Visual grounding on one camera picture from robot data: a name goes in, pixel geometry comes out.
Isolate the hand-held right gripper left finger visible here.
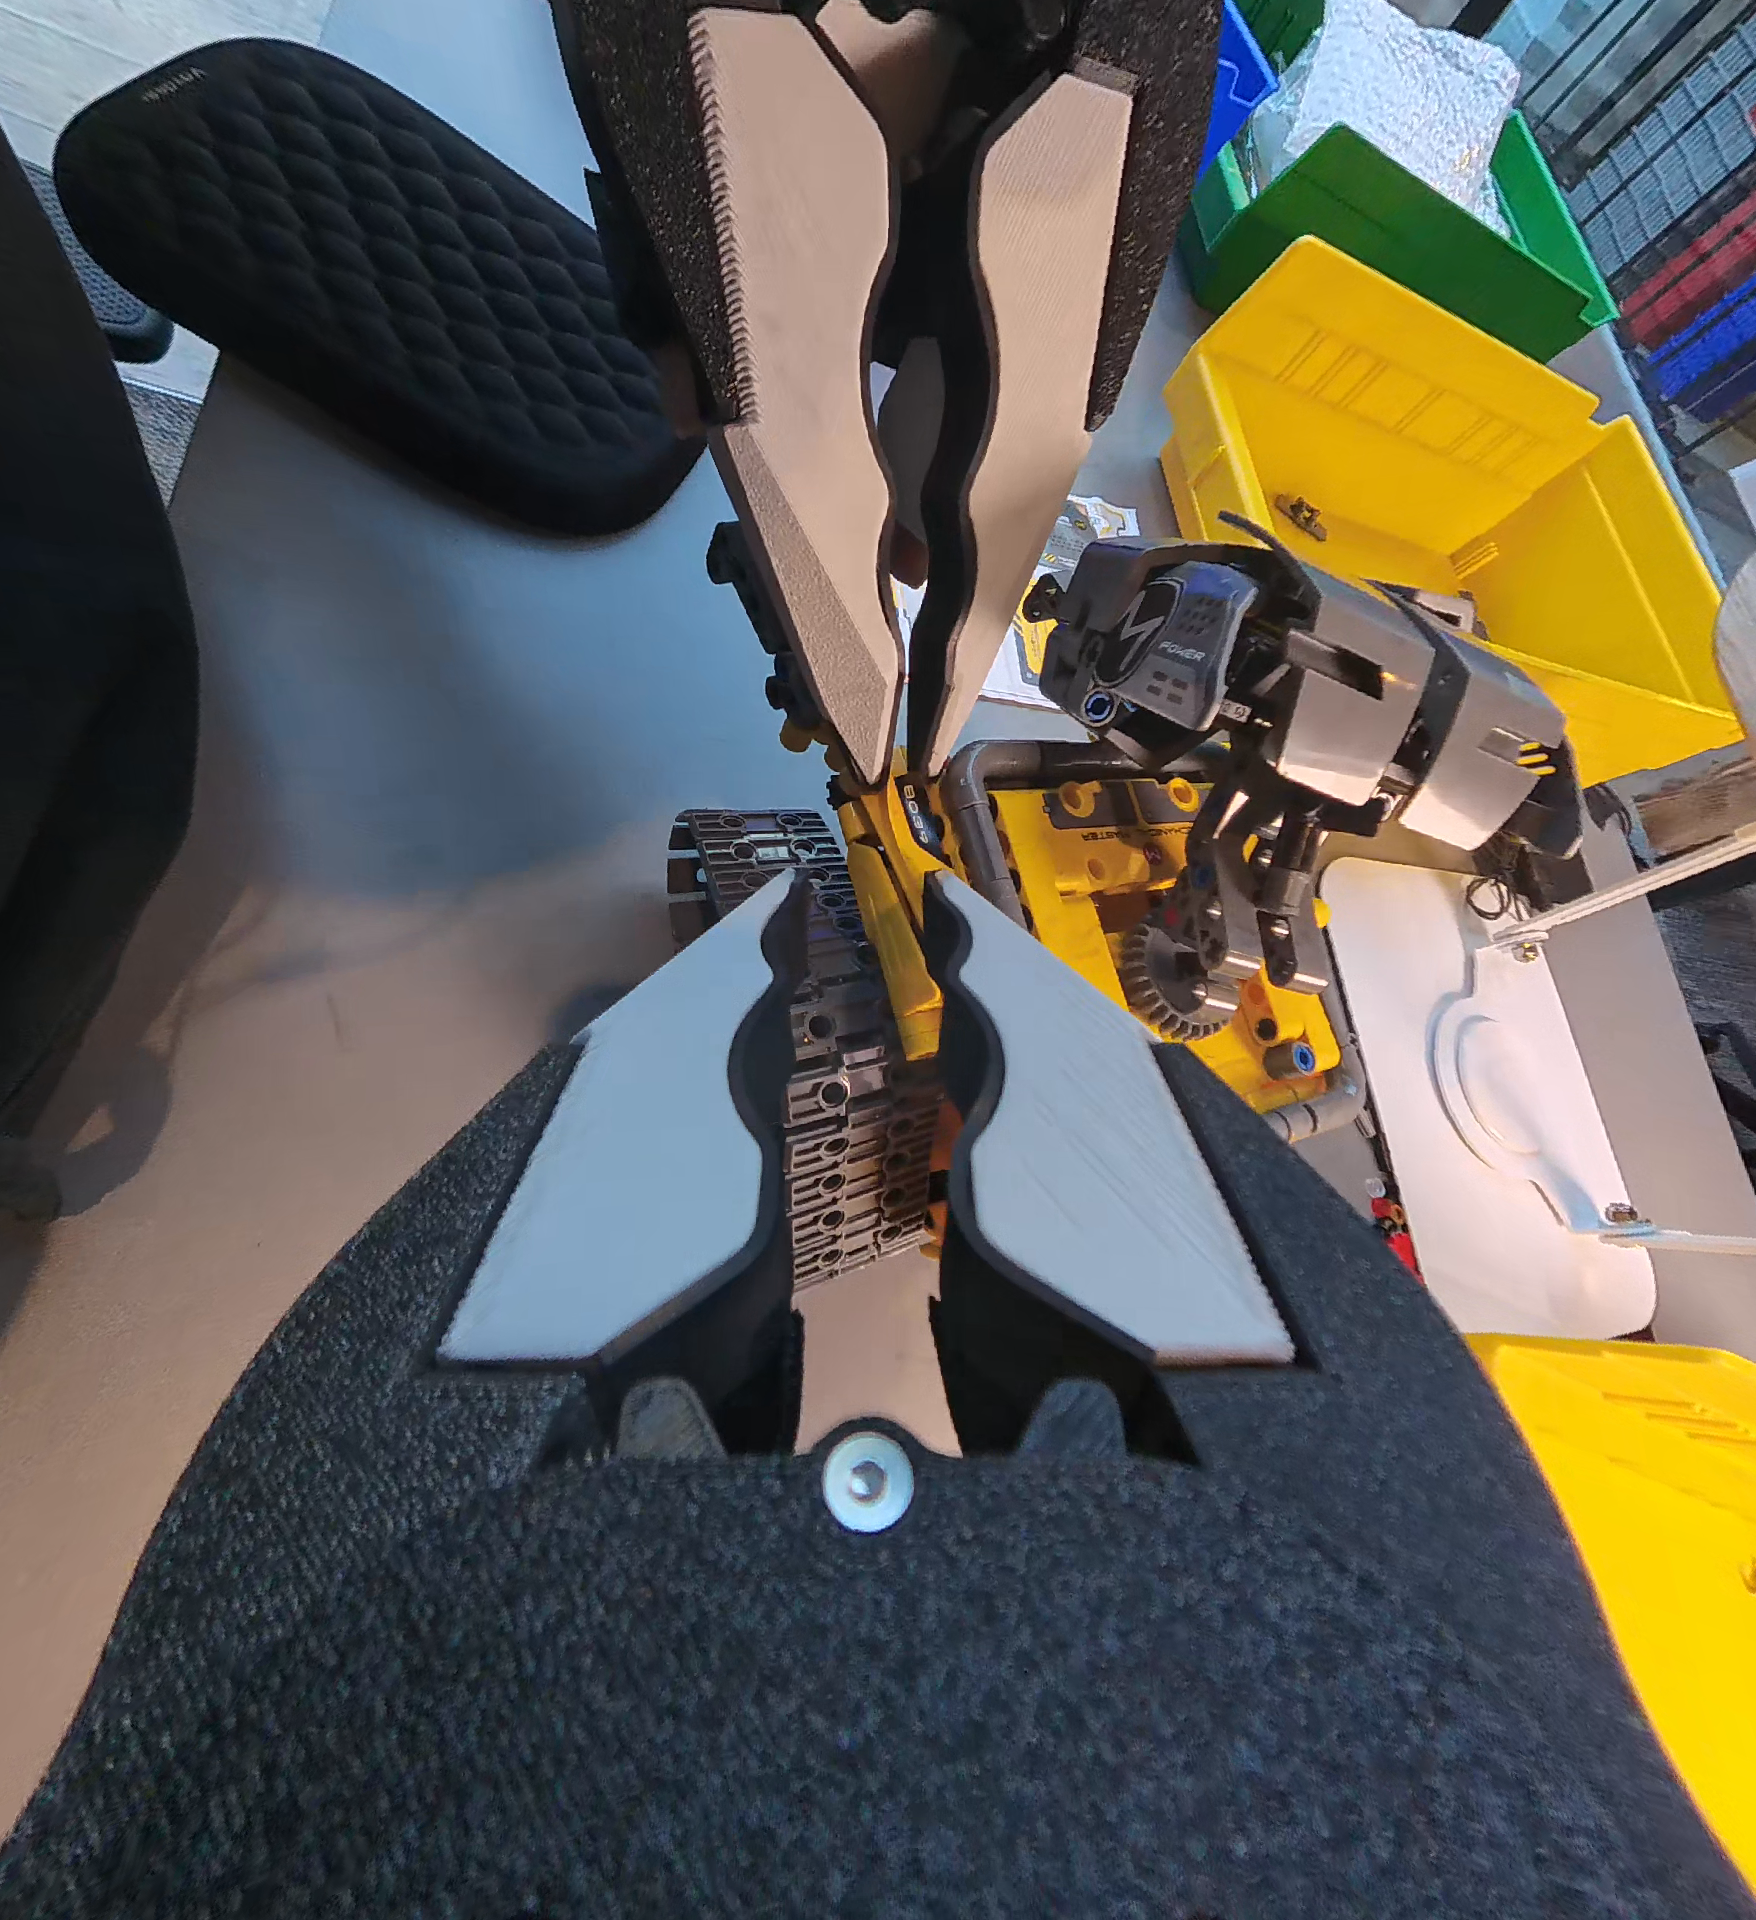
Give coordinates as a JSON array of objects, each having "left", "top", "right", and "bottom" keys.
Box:
[{"left": 435, "top": 869, "right": 803, "bottom": 1367}]

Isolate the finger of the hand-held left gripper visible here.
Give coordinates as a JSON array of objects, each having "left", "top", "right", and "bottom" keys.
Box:
[
  {"left": 686, "top": 3, "right": 909, "bottom": 792},
  {"left": 904, "top": 68, "right": 1137, "bottom": 778}
]

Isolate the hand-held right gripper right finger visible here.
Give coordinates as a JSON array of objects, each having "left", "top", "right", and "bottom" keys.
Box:
[{"left": 924, "top": 873, "right": 1296, "bottom": 1372}]

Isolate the white sticker sheet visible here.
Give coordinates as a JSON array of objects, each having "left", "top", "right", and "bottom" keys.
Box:
[{"left": 892, "top": 494, "right": 1142, "bottom": 708}]

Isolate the yellow grey toy brick robot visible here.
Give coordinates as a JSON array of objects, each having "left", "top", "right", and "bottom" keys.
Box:
[{"left": 666, "top": 515, "right": 1373, "bottom": 1296}]

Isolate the grey toy robot head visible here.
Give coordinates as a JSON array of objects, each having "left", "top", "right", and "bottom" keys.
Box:
[{"left": 1036, "top": 510, "right": 1591, "bottom": 1042}]

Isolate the grey desk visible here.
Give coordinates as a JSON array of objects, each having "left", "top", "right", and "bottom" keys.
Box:
[{"left": 0, "top": 256, "right": 1756, "bottom": 1920}]

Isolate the person's left hand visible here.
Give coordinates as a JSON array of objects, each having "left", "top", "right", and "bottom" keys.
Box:
[{"left": 879, "top": 336, "right": 943, "bottom": 591}]

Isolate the pile of small brick parts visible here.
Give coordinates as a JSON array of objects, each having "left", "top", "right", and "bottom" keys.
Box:
[{"left": 1361, "top": 1174, "right": 1425, "bottom": 1280}]

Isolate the blue plastic bin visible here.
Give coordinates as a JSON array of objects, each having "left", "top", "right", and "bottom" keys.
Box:
[{"left": 1201, "top": 0, "right": 1278, "bottom": 182}]

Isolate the green plastic bin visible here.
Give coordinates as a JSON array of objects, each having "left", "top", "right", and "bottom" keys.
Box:
[{"left": 1178, "top": 112, "right": 1621, "bottom": 363}]

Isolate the white book stand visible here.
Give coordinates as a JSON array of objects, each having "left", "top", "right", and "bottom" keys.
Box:
[{"left": 1321, "top": 548, "right": 1756, "bottom": 1346}]

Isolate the yellow plastic bin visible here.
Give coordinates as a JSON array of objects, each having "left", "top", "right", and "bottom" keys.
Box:
[
  {"left": 1463, "top": 1334, "right": 1756, "bottom": 1920},
  {"left": 1161, "top": 238, "right": 1742, "bottom": 790}
]

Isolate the bubble wrap sheet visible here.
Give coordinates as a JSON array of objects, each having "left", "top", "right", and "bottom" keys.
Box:
[{"left": 1246, "top": 0, "right": 1524, "bottom": 229}]

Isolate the parts storage rack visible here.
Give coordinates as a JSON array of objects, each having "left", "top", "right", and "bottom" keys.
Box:
[{"left": 1513, "top": 0, "right": 1756, "bottom": 423}]

